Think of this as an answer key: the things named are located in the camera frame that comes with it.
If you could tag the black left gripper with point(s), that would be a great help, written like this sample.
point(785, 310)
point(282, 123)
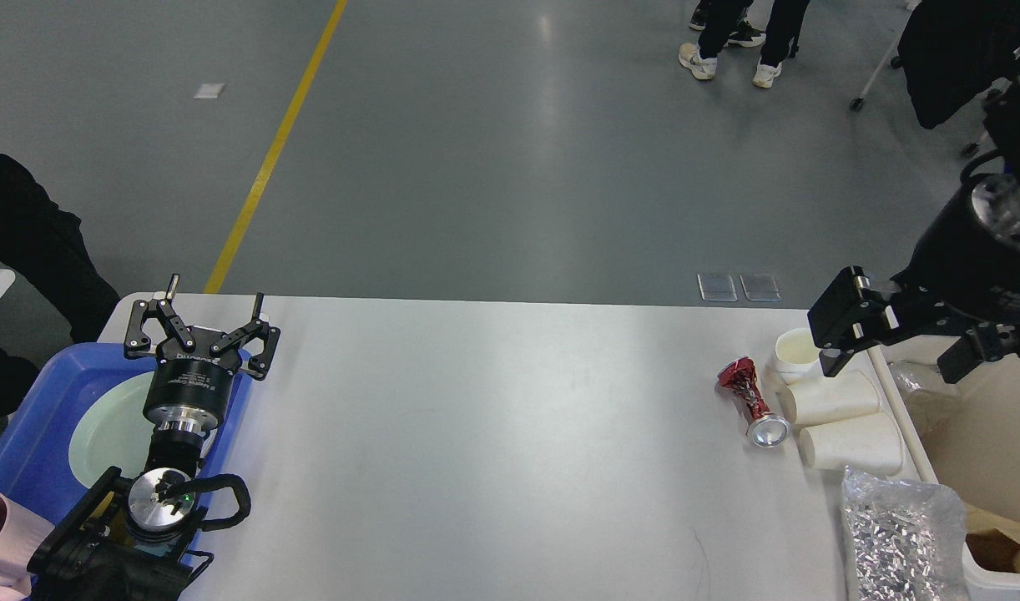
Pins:
point(191, 388)

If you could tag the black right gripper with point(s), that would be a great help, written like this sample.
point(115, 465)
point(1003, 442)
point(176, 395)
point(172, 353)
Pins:
point(964, 273)

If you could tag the green plate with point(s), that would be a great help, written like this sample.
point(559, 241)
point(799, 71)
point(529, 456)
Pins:
point(114, 432)

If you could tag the brown paper bag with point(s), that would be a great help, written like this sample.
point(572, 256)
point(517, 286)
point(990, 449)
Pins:
point(994, 541)

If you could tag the pink ribbed mug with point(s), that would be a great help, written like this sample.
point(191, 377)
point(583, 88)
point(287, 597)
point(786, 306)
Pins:
point(21, 533)

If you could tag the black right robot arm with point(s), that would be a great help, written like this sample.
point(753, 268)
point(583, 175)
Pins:
point(963, 279)

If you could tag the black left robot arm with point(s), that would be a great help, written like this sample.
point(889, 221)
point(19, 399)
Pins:
point(130, 538)

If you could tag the white paper cup lying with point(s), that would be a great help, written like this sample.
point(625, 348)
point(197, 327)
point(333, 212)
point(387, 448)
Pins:
point(813, 402)

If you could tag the upright white paper cup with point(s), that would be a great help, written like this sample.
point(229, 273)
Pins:
point(794, 358)

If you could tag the white foam container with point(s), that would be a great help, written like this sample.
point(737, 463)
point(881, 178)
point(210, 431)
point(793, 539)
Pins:
point(871, 443)

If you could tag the white plastic bin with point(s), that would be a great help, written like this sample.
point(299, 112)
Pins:
point(977, 453)

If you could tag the right floor plate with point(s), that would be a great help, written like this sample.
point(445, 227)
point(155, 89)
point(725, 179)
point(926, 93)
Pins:
point(760, 288)

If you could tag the floor plate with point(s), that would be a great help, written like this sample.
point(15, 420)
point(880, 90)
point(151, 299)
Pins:
point(717, 287)
point(760, 288)

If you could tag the red snack wrapper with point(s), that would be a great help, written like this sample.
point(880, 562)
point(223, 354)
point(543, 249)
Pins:
point(765, 428)

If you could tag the left floor plate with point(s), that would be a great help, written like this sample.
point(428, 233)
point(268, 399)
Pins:
point(717, 287)

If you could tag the chair with black jacket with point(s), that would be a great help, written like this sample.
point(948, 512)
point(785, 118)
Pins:
point(953, 51)

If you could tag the person in black trousers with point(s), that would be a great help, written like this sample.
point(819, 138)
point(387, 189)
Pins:
point(724, 23)

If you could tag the person with dark sneakers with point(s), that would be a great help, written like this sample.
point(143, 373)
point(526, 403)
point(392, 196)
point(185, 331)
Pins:
point(744, 34)

